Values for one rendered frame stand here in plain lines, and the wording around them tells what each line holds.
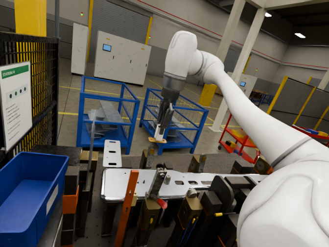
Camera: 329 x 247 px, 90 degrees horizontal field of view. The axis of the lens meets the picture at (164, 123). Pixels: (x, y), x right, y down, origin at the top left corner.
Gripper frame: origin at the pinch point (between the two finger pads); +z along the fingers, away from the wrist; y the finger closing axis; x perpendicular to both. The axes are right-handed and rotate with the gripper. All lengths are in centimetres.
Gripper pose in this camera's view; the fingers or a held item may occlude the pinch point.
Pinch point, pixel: (159, 132)
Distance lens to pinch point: 75.3
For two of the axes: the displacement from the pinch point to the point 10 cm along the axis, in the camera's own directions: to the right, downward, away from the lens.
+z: -2.5, 9.0, 3.5
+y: -2.7, -4.1, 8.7
